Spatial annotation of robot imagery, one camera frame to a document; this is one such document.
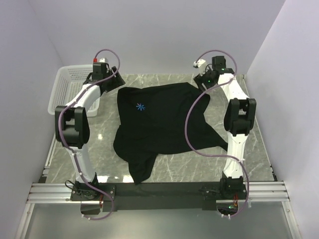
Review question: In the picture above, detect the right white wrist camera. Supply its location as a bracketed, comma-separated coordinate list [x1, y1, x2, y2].
[193, 59, 207, 75]

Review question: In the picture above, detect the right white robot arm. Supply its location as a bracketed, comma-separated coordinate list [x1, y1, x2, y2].
[193, 56, 257, 199]

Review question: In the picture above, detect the black base beam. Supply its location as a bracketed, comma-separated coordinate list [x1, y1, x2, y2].
[70, 179, 249, 212]

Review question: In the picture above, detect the black t shirt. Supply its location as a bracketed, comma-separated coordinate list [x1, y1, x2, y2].
[113, 83, 228, 184]

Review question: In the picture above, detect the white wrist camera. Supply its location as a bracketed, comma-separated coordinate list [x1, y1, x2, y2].
[93, 57, 109, 63]
[193, 59, 207, 75]

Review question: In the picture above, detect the white plastic basket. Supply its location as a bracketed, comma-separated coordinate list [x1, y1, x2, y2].
[47, 64, 93, 115]

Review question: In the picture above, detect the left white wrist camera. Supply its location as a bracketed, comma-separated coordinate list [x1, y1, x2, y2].
[93, 57, 109, 63]

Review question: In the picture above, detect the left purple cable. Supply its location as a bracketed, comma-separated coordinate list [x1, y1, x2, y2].
[58, 48, 121, 221]

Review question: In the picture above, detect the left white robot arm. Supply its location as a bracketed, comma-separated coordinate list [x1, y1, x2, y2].
[55, 61, 125, 200]

